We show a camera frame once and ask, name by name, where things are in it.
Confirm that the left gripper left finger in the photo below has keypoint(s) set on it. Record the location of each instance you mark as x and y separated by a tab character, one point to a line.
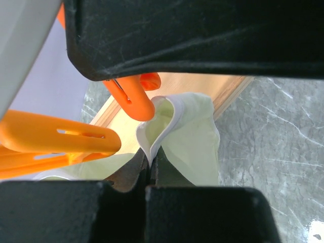
108	210

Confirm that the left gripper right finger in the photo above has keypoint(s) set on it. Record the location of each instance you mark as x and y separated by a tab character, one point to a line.
178	211

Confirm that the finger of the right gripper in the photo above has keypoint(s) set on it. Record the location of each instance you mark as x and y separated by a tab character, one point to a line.
111	39

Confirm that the white oval clip hanger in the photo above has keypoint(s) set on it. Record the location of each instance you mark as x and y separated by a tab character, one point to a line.
25	26

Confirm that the pale green underwear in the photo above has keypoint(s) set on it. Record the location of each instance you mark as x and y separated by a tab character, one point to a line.
190	143

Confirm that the wooden hanger rack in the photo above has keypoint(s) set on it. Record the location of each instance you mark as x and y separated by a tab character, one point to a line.
186	91

